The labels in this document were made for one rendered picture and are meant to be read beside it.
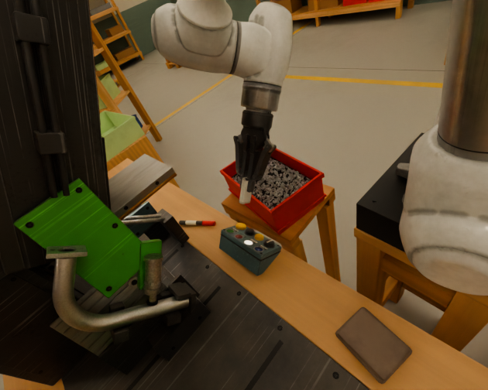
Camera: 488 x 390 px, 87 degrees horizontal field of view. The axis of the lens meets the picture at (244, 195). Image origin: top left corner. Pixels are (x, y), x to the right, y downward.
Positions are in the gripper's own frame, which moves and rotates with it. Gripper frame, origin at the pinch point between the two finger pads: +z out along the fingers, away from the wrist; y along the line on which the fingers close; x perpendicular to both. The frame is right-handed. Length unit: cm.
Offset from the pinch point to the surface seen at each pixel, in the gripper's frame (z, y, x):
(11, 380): 53, 24, 51
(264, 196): 6.0, 5.4, -15.1
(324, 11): -206, 269, -430
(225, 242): 14.0, -0.4, 5.4
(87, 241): 6.0, 2.8, 36.7
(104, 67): -69, 840, -228
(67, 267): 7.8, -0.6, 40.7
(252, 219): 15.9, 9.4, -15.4
